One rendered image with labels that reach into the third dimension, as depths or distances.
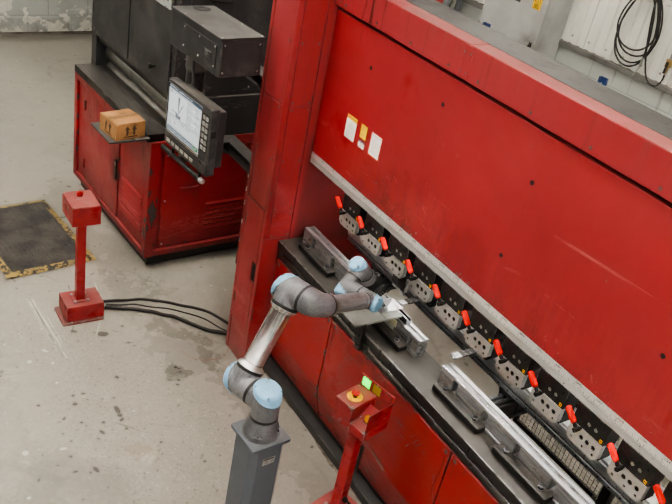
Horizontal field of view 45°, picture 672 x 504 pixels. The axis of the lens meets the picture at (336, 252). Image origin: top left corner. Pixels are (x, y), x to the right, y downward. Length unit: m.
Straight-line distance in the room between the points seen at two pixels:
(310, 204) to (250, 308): 0.70
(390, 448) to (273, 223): 1.34
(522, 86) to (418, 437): 1.59
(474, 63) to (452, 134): 0.31
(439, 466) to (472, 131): 1.42
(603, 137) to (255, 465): 1.82
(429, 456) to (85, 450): 1.74
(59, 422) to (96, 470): 0.39
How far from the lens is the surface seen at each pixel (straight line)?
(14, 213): 6.20
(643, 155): 2.70
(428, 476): 3.69
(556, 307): 3.03
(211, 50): 3.99
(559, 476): 3.31
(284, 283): 3.19
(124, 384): 4.69
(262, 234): 4.35
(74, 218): 4.70
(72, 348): 4.93
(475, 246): 3.28
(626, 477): 3.02
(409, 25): 3.51
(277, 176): 4.19
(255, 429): 3.28
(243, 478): 3.43
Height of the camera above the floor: 3.09
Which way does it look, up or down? 30 degrees down
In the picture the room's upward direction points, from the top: 12 degrees clockwise
